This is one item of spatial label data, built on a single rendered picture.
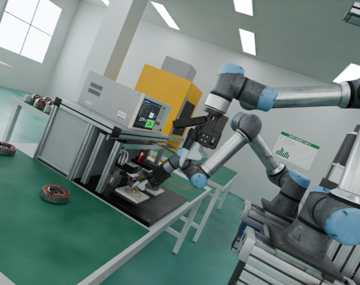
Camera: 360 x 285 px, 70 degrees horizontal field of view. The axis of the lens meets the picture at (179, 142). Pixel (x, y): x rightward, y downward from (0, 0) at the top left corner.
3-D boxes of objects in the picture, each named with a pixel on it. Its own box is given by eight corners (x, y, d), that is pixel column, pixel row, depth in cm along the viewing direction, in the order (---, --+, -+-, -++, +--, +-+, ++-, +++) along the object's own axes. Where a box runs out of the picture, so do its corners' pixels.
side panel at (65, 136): (74, 181, 137) (96, 125, 133) (69, 181, 134) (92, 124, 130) (37, 158, 145) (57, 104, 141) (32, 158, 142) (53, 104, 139)
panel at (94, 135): (134, 169, 197) (150, 133, 194) (74, 178, 134) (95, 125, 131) (133, 168, 197) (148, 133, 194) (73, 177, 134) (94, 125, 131)
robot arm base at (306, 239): (316, 247, 101) (328, 225, 100) (329, 266, 86) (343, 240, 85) (279, 229, 104) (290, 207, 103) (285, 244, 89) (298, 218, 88)
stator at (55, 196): (65, 194, 119) (68, 186, 118) (68, 206, 109) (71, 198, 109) (39, 189, 113) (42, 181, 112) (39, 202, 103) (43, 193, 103)
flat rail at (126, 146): (163, 149, 188) (164, 145, 188) (117, 149, 129) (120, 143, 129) (161, 148, 188) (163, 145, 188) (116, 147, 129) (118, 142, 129)
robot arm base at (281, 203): (293, 214, 149) (300, 198, 148) (298, 221, 134) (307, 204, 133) (268, 201, 152) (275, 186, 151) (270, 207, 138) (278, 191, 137)
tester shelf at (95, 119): (167, 142, 191) (169, 136, 190) (118, 137, 126) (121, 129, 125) (119, 119, 203) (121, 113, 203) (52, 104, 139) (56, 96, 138)
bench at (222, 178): (221, 210, 470) (239, 173, 463) (197, 246, 294) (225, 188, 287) (170, 182, 502) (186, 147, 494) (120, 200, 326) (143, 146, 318)
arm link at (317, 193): (322, 223, 100) (339, 192, 98) (340, 238, 86) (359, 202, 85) (293, 210, 101) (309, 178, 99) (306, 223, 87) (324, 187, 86)
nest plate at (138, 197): (148, 198, 152) (150, 196, 152) (137, 203, 138) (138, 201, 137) (128, 186, 156) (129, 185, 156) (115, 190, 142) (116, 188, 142)
